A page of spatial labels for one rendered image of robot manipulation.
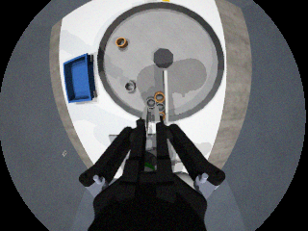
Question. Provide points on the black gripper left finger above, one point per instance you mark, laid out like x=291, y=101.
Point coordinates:
x=98, y=177

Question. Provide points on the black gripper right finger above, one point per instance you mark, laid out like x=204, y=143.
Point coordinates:
x=206, y=177

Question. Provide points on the blue crate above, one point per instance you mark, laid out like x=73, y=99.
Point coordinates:
x=79, y=79

